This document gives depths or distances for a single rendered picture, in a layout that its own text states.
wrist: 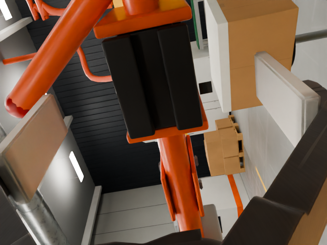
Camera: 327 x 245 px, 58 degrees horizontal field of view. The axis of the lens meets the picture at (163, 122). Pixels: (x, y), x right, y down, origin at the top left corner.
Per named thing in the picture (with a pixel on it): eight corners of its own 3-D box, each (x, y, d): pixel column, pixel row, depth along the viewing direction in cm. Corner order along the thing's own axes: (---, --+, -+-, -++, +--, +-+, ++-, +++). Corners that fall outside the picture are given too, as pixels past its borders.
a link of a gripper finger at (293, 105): (303, 98, 12) (322, 95, 12) (253, 52, 18) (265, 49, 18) (301, 159, 13) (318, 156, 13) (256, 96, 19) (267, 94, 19)
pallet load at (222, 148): (233, 114, 800) (200, 120, 807) (243, 135, 713) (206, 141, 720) (236, 149, 862) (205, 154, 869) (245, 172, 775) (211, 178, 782)
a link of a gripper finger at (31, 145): (30, 204, 14) (15, 206, 14) (69, 131, 20) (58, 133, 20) (2, 154, 13) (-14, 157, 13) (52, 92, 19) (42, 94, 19)
